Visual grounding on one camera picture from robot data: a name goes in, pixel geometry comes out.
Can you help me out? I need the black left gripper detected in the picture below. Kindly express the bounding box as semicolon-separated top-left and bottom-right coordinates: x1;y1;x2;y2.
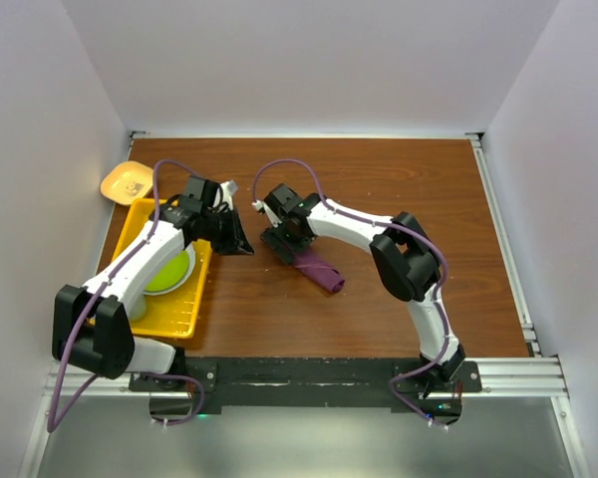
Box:
201;205;253;256

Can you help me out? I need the purple cloth napkin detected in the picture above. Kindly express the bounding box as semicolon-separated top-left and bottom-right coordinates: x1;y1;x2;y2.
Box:
292;249;346;294

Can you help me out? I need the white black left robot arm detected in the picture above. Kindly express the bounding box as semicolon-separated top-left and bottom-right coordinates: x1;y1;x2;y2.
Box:
51;176;253;390

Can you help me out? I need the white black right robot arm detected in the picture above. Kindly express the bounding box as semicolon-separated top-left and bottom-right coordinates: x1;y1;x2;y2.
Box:
253;184;465;391

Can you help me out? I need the green white plate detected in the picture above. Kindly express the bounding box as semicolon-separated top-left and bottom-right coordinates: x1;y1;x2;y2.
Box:
144;245;196;296

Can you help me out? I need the yellow plastic tray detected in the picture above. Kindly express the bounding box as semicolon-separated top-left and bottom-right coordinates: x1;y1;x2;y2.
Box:
110;198;212;340

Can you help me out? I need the yellow square bowl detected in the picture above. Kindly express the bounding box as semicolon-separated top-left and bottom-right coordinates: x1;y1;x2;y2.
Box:
100;160;153;206

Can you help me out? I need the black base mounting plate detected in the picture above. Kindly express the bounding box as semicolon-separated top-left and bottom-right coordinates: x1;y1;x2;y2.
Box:
130;358;483;424

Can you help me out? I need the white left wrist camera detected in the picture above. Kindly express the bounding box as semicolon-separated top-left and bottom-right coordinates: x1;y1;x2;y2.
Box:
213;180;238;212

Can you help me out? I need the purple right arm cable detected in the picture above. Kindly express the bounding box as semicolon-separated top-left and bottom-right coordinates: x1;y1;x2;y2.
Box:
251;158;450;429

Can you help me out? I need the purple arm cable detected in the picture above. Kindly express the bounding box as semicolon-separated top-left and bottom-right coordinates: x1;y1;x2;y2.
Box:
46;158;205;433
251;158;450;429

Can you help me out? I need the pale cup with blue handle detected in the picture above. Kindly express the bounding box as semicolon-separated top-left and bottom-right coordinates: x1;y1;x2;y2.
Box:
129;295;147;323

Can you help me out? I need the aluminium frame rail right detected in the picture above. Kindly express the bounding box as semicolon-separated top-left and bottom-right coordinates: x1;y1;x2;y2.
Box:
465;133;542;358

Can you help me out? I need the aluminium frame rail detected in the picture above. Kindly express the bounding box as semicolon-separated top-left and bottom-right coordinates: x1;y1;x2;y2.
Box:
465;133;542;358
43;358;569;397

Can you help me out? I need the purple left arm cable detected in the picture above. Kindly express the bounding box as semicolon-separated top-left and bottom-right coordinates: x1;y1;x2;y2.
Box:
46;158;205;433

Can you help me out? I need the aluminium frame rail front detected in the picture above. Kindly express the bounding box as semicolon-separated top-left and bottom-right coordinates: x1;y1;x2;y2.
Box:
43;358;569;397

